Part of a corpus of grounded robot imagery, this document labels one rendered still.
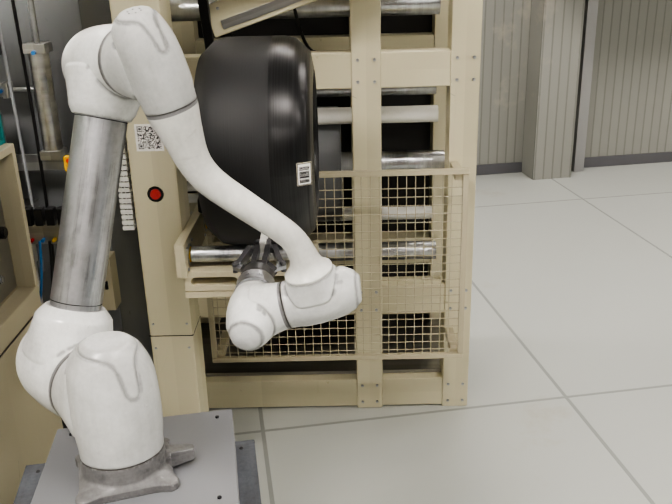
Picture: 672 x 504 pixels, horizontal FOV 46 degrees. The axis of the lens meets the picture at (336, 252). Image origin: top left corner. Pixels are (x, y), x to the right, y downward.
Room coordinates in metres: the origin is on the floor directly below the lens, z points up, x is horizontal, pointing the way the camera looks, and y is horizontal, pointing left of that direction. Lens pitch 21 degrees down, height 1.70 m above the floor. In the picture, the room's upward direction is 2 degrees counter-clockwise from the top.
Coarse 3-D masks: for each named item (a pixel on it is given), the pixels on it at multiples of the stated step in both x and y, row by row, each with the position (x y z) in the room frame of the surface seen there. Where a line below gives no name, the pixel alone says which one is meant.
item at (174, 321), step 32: (128, 0) 2.13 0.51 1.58; (160, 0) 2.14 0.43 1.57; (128, 128) 2.13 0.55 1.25; (160, 160) 2.13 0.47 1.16; (160, 224) 2.13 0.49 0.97; (160, 256) 2.13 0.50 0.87; (160, 288) 2.13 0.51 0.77; (160, 320) 2.13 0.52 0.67; (192, 320) 2.14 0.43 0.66; (160, 352) 2.13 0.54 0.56; (192, 352) 2.13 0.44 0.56; (160, 384) 2.13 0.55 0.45; (192, 384) 2.13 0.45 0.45
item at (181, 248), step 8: (192, 216) 2.26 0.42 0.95; (200, 216) 2.28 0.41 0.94; (192, 224) 2.18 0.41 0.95; (200, 224) 2.27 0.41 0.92; (184, 232) 2.11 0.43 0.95; (192, 232) 2.14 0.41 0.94; (200, 232) 2.26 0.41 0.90; (184, 240) 2.05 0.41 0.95; (192, 240) 2.10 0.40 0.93; (200, 240) 2.25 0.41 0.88; (176, 248) 2.01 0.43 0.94; (184, 248) 2.02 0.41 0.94; (176, 256) 2.01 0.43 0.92; (184, 256) 2.01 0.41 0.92; (176, 264) 2.01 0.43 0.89; (184, 264) 2.01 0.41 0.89; (176, 272) 2.01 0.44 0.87; (184, 272) 2.01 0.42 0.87
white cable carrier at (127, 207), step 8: (128, 160) 2.16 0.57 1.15; (128, 168) 2.18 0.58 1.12; (120, 176) 2.15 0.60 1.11; (128, 176) 2.18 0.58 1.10; (120, 184) 2.14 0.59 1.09; (128, 184) 2.14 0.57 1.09; (128, 192) 2.16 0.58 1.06; (120, 200) 2.14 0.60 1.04; (128, 200) 2.14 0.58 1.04; (120, 208) 2.14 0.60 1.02; (128, 208) 2.14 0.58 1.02; (128, 216) 2.14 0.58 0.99; (128, 224) 2.14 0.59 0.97; (136, 224) 2.15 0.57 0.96
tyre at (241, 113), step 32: (224, 64) 2.04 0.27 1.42; (256, 64) 2.04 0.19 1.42; (288, 64) 2.04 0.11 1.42; (224, 96) 1.97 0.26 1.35; (256, 96) 1.97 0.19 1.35; (288, 96) 1.97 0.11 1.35; (224, 128) 1.94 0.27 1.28; (256, 128) 1.93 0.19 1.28; (288, 128) 1.94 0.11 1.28; (224, 160) 1.92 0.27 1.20; (256, 160) 1.92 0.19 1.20; (288, 160) 1.92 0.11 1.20; (256, 192) 1.92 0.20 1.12; (288, 192) 1.93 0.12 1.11; (224, 224) 1.97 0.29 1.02
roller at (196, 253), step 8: (192, 248) 2.06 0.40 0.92; (200, 248) 2.06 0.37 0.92; (208, 248) 2.06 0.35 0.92; (216, 248) 2.06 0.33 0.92; (224, 248) 2.06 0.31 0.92; (232, 248) 2.06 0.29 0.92; (240, 248) 2.05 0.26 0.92; (280, 248) 2.05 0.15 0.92; (192, 256) 2.05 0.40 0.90; (200, 256) 2.05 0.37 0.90; (208, 256) 2.05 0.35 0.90; (216, 256) 2.05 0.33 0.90; (224, 256) 2.05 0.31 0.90; (232, 256) 2.05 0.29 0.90; (272, 256) 2.04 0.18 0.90
